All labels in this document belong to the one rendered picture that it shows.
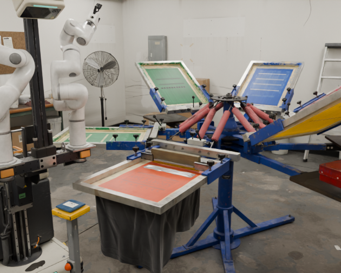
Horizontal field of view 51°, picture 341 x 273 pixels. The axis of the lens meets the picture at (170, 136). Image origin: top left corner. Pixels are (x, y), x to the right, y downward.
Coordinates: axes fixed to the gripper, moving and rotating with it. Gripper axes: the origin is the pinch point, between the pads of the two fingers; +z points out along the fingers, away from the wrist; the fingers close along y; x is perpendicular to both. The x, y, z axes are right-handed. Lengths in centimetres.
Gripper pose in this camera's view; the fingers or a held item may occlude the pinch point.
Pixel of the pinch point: (98, 12)
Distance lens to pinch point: 222.5
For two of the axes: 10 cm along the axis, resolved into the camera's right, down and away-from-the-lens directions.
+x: 9.4, 3.2, 1.0
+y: -2.8, 5.6, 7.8
